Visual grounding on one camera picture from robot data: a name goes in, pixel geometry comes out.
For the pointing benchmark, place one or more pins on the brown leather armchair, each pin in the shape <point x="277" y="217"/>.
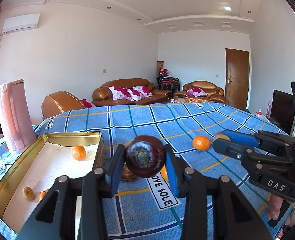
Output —
<point x="60" y="102"/>
<point x="215" y="93"/>

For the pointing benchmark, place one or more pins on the brown leather armchair far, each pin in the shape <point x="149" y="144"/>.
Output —
<point x="215" y="93"/>

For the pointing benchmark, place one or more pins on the pink floral pillow right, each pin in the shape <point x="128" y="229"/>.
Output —
<point x="140" y="92"/>

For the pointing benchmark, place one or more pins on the brown mangosteen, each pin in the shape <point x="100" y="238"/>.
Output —
<point x="127" y="175"/>

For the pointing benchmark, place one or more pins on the stacked dark chairs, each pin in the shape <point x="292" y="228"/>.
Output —
<point x="165" y="80"/>

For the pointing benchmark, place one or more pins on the brown wooden door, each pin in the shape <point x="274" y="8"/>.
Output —
<point x="237" y="78"/>

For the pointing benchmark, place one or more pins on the gold rectangular tin tray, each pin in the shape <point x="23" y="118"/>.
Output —
<point x="48" y="158"/>

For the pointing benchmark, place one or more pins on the person's right hand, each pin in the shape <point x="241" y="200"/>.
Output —
<point x="273" y="212"/>

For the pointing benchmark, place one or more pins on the partly hidden orange in tray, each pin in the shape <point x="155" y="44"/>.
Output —
<point x="42" y="194"/>

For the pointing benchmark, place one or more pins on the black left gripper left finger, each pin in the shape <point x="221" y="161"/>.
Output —
<point x="54" y="216"/>

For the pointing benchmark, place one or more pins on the dark purple mangosteen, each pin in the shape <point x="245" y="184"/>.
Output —
<point x="145" y="156"/>

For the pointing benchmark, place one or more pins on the brown leather three-seat sofa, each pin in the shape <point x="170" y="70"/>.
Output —
<point x="102" y="96"/>

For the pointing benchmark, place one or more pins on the pink floral pillow left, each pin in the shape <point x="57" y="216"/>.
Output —
<point x="120" y="93"/>

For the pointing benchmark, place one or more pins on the black television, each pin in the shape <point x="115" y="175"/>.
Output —
<point x="282" y="111"/>

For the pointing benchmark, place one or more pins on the white wall air conditioner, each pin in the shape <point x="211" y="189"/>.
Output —
<point x="20" y="23"/>

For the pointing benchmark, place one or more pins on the orange tangerine mid cloth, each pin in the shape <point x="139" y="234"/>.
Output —
<point x="201" y="143"/>

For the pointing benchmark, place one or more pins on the small brown-yellow round fruit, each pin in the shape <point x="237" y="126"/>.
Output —
<point x="221" y="136"/>

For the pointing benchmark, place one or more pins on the small orange in tray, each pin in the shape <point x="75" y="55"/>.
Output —
<point x="79" y="153"/>

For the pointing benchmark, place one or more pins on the brown leather armchair near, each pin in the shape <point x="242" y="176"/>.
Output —
<point x="60" y="102"/>

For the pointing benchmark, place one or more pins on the small yellow fruit in tray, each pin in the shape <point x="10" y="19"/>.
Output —
<point x="28" y="193"/>

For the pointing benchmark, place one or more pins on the pink electric kettle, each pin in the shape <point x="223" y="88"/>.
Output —
<point x="15" y="119"/>

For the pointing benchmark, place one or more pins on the red pillow on armchair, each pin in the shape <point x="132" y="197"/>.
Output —
<point x="86" y="103"/>

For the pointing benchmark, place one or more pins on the pink floral pillow armchair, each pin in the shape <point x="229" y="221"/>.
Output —
<point x="196" y="92"/>

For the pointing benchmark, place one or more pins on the coffee table with fruits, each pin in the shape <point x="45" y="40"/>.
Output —
<point x="187" y="100"/>

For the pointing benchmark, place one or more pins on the pink floral pillow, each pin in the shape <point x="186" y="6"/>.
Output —
<point x="120" y="93"/>
<point x="140" y="92"/>

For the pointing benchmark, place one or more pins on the orange tangerine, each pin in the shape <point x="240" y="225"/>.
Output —
<point x="163" y="172"/>

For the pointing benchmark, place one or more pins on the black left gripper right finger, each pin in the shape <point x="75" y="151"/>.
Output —
<point x="215" y="203"/>

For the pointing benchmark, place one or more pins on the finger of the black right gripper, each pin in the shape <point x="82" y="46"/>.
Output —
<point x="252" y="139"/>
<point x="245" y="152"/>

